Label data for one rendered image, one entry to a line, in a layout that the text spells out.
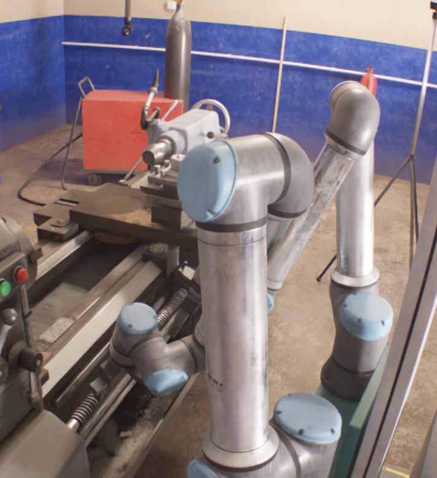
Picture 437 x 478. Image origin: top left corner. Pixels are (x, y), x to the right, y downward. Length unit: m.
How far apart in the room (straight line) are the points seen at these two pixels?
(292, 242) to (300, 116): 4.43
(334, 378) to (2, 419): 0.91
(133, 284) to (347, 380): 0.75
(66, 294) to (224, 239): 1.25
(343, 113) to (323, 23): 4.32
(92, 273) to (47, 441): 0.94
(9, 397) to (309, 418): 0.66
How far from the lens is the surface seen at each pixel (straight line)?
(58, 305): 1.97
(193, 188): 0.83
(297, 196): 0.92
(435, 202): 0.97
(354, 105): 1.36
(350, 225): 1.57
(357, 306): 1.55
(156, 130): 2.45
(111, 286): 1.85
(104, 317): 1.69
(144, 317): 1.28
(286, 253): 1.45
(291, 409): 1.18
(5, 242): 1.16
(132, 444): 1.89
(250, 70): 5.87
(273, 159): 0.85
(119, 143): 4.80
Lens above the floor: 1.80
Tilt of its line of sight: 28 degrees down
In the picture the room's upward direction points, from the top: 4 degrees clockwise
